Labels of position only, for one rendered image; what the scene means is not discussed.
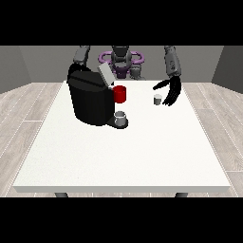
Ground small grey cup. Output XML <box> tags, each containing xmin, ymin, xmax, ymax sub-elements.
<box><xmin>114</xmin><ymin>110</ymin><xmax>127</xmax><ymax>126</ymax></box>

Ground black coffee machine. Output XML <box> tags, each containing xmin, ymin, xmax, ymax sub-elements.
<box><xmin>66</xmin><ymin>69</ymin><xmax>130</xmax><ymax>130</ymax></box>

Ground pale grey machine lid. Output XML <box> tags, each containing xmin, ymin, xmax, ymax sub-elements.
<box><xmin>97</xmin><ymin>62</ymin><xmax>116</xmax><ymax>86</ymax></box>

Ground red pod holder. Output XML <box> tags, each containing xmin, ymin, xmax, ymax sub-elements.
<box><xmin>113</xmin><ymin>84</ymin><xmax>127</xmax><ymax>104</ymax></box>

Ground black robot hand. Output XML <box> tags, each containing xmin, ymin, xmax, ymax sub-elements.
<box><xmin>152</xmin><ymin>75</ymin><xmax>183</xmax><ymax>107</ymax></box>
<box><xmin>66</xmin><ymin>62</ymin><xmax>91</xmax><ymax>81</ymax></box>

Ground grey robot trunk purple rings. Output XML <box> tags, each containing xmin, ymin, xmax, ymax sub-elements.
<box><xmin>98</xmin><ymin>46</ymin><xmax>147</xmax><ymax>82</ymax></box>

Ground small grey coffee pod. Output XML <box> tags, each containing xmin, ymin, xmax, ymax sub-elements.
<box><xmin>153</xmin><ymin>93</ymin><xmax>163</xmax><ymax>106</ymax></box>

